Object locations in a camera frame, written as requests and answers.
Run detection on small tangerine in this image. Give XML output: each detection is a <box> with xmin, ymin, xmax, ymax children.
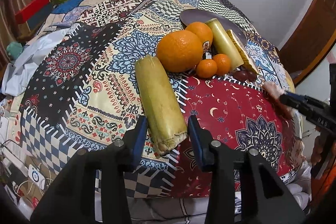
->
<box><xmin>196</xmin><ymin>59</ymin><xmax>218</xmax><ymax>79</ymax></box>
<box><xmin>213</xmin><ymin>53</ymin><xmax>231</xmax><ymax>76</ymax></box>

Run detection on slim sugarcane piece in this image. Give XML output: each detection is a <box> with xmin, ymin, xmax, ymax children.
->
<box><xmin>206</xmin><ymin>18</ymin><xmax>244</xmax><ymax>72</ymax></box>

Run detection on thick sugarcane piece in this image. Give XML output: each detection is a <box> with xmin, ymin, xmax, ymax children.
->
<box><xmin>135</xmin><ymin>55</ymin><xmax>187</xmax><ymax>155</ymax></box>

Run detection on large orange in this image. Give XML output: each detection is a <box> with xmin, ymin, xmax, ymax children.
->
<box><xmin>156</xmin><ymin>30</ymin><xmax>203</xmax><ymax>73</ymax></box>

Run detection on right hand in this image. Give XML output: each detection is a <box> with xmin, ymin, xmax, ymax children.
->
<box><xmin>310</xmin><ymin>135</ymin><xmax>335</xmax><ymax>168</ymax></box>

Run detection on brown wooden door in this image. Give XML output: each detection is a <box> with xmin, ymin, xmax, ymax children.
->
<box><xmin>279</xmin><ymin>0</ymin><xmax>335</xmax><ymax>86</ymax></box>

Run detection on dark red grapes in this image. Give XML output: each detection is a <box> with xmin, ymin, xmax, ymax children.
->
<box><xmin>233</xmin><ymin>70</ymin><xmax>257</xmax><ymax>83</ymax></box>

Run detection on patchwork patterned tablecloth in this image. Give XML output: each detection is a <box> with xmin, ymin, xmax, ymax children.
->
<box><xmin>20</xmin><ymin>0</ymin><xmax>301</xmax><ymax>198</ymax></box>

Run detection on white crumpled cloth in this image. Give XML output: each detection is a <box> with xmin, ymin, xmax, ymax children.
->
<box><xmin>1</xmin><ymin>28</ymin><xmax>69</xmax><ymax>97</ymax></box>

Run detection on dark purple plate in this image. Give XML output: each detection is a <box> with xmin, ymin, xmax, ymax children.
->
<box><xmin>179</xmin><ymin>9</ymin><xmax>247</xmax><ymax>45</ymax></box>

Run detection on patchwork bed quilt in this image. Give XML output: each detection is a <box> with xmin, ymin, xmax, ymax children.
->
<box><xmin>26</xmin><ymin>0</ymin><xmax>107</xmax><ymax>45</ymax></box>

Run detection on red box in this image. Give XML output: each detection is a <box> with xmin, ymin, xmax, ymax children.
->
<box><xmin>15</xmin><ymin>0</ymin><xmax>51</xmax><ymax>24</ymax></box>

